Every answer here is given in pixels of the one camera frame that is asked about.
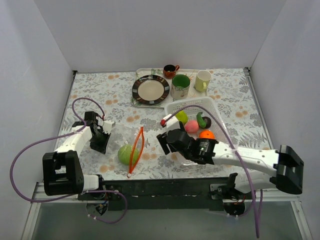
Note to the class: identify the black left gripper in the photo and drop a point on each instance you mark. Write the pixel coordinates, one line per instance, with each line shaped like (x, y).
(100, 139)

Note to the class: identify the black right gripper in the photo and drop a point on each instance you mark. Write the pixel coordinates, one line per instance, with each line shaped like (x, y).
(163, 143)

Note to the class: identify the clear zip top bag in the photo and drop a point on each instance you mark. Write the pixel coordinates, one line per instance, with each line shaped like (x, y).
(121, 135)

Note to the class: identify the green fake cabbage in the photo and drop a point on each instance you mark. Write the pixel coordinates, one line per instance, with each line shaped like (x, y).
(124, 154)

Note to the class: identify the green fake pear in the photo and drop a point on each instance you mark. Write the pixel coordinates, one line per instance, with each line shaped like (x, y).
(182, 117)

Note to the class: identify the small green fake cucumber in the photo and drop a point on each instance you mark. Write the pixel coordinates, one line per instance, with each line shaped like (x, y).
(201, 122)

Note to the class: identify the white plastic basket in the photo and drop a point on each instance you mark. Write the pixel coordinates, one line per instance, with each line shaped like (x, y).
(207, 106)

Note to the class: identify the orange fake fruit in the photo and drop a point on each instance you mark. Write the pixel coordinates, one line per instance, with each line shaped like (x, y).
(206, 134)

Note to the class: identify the dark purple fake fruit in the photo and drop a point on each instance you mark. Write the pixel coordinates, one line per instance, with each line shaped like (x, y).
(208, 122)

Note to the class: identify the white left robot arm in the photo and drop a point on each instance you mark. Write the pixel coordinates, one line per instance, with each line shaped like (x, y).
(62, 171)

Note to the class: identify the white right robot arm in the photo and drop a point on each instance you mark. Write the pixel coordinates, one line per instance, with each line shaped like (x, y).
(281, 169)

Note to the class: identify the floral tablecloth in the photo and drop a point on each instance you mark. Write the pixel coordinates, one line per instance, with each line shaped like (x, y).
(110, 93)

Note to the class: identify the dark rimmed beige plate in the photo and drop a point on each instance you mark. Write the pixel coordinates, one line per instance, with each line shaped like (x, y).
(150, 89)

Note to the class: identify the floral mug green inside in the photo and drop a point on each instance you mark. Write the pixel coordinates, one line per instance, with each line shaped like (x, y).
(180, 85)

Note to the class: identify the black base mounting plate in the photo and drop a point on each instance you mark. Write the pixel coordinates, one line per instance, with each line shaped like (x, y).
(180, 193)

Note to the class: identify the small brown cup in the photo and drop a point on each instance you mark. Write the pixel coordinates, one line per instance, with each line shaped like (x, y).
(169, 71)

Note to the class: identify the floral serving tray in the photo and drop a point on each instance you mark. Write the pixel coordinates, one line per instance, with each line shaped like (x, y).
(156, 71)

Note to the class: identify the pale yellow mug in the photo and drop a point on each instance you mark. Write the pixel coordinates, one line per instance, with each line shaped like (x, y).
(203, 78)

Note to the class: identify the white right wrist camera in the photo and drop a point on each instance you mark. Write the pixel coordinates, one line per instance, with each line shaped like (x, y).
(170, 123)

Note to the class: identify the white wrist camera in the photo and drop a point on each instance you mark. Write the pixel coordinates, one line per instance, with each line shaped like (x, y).
(107, 125)
(170, 123)

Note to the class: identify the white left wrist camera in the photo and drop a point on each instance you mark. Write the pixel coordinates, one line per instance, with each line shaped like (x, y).
(107, 125)

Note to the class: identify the aluminium frame rail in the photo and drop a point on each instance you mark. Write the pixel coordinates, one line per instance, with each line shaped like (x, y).
(268, 195)

